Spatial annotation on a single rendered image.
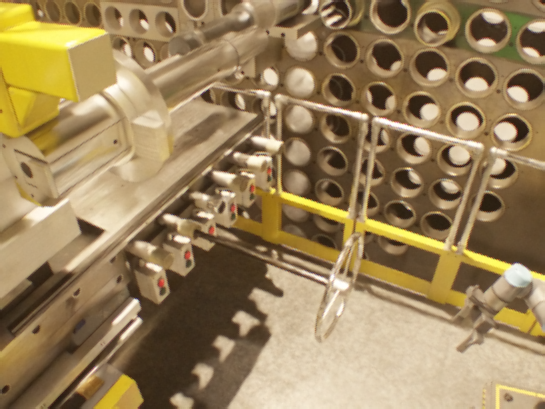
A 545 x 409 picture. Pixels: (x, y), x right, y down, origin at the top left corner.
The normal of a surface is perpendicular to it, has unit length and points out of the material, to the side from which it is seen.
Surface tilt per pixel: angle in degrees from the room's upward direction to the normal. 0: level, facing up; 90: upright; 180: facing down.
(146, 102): 90
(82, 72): 90
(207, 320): 0
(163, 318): 0
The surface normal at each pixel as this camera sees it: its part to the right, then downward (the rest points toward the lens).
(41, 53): -0.47, 0.54
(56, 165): 0.88, 0.29
